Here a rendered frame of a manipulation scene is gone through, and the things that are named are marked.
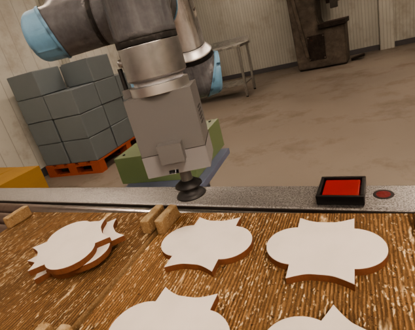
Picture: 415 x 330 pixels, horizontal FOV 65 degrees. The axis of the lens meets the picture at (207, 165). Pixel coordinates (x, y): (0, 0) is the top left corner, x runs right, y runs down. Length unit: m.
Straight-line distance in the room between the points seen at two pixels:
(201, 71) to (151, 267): 0.56
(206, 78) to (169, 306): 0.64
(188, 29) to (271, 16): 8.46
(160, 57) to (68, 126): 4.00
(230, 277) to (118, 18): 0.34
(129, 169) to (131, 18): 0.68
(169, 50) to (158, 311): 0.30
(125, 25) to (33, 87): 4.16
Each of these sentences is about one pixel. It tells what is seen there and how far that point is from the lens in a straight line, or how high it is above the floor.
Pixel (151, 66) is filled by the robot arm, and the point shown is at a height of 1.21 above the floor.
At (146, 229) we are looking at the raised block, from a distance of 0.58.
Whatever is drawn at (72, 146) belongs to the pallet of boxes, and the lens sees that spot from 4.45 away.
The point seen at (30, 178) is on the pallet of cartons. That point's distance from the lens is 3.66.
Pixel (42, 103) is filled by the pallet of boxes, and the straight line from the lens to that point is 4.52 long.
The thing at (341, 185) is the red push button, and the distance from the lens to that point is 0.62.
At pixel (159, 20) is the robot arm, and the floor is 1.25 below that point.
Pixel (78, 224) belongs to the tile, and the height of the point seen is 0.97.
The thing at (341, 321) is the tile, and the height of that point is 0.95.
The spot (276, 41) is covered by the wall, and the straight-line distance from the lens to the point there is 9.32.
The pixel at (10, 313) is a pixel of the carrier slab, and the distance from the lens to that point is 0.58.
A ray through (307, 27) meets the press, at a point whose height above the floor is 0.92.
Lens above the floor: 1.22
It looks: 21 degrees down
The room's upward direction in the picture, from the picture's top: 15 degrees counter-clockwise
